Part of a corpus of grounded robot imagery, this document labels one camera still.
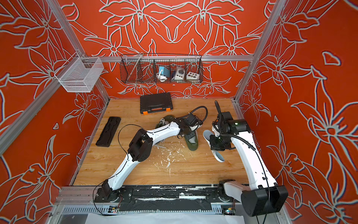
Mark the grey insole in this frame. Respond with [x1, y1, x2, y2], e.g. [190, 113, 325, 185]
[203, 130, 225, 162]

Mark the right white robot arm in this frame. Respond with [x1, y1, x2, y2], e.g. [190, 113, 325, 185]
[203, 102, 288, 217]

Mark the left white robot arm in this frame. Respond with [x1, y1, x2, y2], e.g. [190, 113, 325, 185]
[93, 105, 208, 202]

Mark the black tool case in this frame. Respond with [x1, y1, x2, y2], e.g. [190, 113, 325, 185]
[140, 93, 173, 115]

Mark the white dotted box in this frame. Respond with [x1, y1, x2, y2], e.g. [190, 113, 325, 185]
[186, 72, 200, 82]

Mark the blue white box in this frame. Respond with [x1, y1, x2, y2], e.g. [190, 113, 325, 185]
[158, 66, 170, 77]

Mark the black foam tray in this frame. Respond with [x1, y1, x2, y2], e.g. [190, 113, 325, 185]
[96, 116, 121, 147]

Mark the clear plastic bin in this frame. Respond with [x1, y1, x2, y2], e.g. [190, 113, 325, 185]
[55, 57, 104, 93]

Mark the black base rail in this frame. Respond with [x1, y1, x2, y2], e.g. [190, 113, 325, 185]
[92, 184, 238, 214]

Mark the black wire basket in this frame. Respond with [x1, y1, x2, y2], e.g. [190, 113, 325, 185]
[119, 53, 204, 84]

